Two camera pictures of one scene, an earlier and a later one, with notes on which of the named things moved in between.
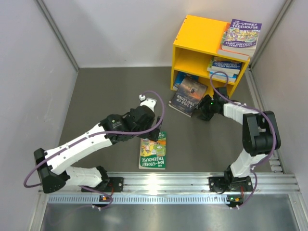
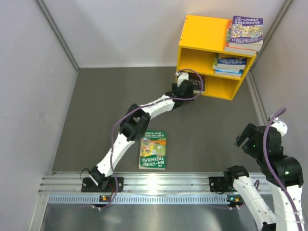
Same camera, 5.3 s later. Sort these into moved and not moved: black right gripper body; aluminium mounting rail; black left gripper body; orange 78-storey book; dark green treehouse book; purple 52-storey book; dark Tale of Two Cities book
Moved: black left gripper body; purple 52-storey book; dark Tale of Two Cities book; black right gripper body; orange 78-storey book
Not moved: dark green treehouse book; aluminium mounting rail
